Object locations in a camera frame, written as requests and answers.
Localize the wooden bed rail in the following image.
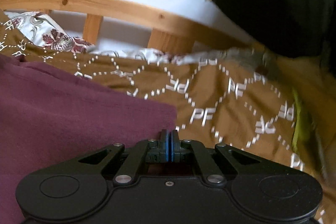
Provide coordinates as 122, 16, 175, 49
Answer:
1, 0, 248, 54

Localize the green yellow blanket edge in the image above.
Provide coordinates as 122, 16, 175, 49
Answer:
291, 87, 326, 177

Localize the floral white bed sheet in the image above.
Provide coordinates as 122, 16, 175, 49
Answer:
5, 11, 264, 69

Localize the brown patterned PF duvet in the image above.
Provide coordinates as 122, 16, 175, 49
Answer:
0, 9, 336, 224

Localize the maroon long-sleeve sweater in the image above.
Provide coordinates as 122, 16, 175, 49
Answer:
1, 56, 177, 223

